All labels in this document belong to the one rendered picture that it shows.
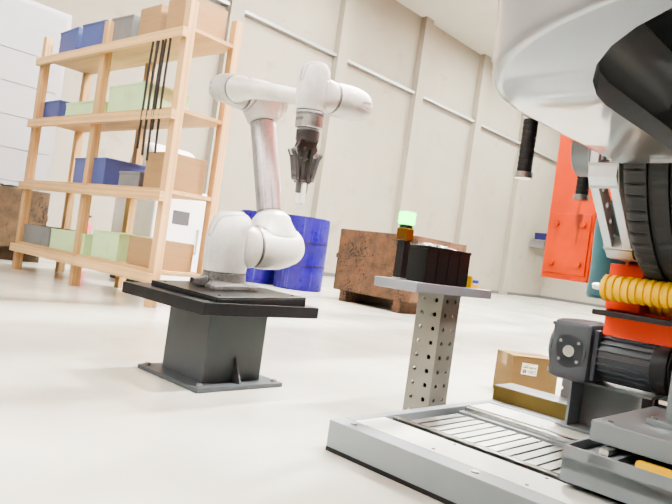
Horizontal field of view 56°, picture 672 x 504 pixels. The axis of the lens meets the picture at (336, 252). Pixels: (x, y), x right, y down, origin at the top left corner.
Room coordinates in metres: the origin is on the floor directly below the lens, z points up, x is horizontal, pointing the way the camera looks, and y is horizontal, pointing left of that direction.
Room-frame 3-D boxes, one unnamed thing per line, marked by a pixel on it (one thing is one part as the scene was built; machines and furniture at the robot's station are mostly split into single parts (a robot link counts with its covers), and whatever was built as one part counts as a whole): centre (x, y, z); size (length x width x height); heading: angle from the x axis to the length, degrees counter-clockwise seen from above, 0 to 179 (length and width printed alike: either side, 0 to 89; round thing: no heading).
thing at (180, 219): (5.88, 1.67, 0.64); 0.65 x 0.60 x 1.27; 49
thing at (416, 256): (2.08, -0.32, 0.51); 0.20 x 0.14 x 0.13; 127
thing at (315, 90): (2.01, 0.13, 1.01); 0.13 x 0.11 x 0.16; 130
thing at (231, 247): (2.27, 0.38, 0.49); 0.18 x 0.16 x 0.22; 130
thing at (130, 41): (4.87, 1.80, 1.03); 2.15 x 0.58 x 2.05; 46
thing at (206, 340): (2.27, 0.38, 0.15); 0.50 x 0.50 x 0.30; 47
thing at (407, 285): (2.10, -0.34, 0.44); 0.43 x 0.17 x 0.03; 135
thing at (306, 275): (8.16, 0.71, 0.46); 1.25 x 0.80 x 0.92; 47
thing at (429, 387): (2.12, -0.36, 0.21); 0.10 x 0.10 x 0.42; 45
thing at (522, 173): (1.56, -0.43, 0.83); 0.04 x 0.04 x 0.16
